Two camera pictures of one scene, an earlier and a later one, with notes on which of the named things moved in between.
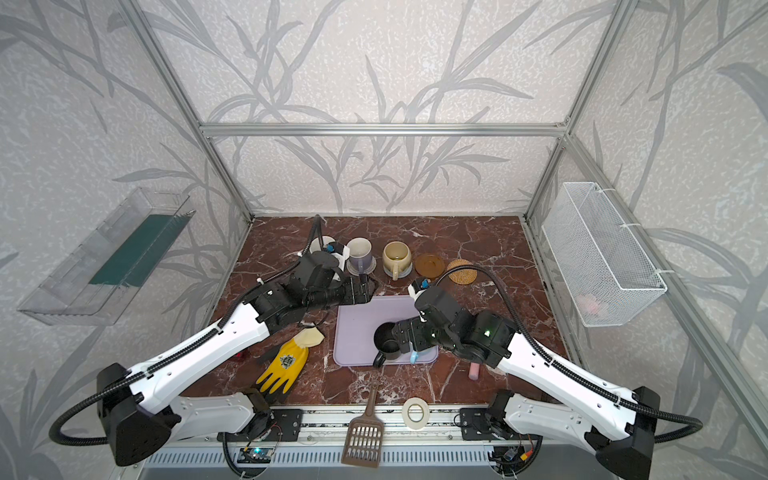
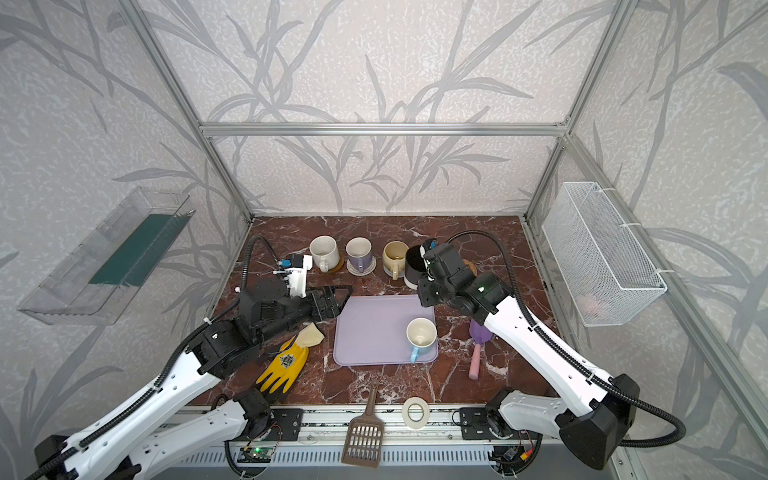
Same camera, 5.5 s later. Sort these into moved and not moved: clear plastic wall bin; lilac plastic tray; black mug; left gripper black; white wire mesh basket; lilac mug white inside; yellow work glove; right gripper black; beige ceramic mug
Moved: right gripper black; left gripper black; black mug
Not moved: white wire mesh basket; lilac plastic tray; yellow work glove; lilac mug white inside; beige ceramic mug; clear plastic wall bin
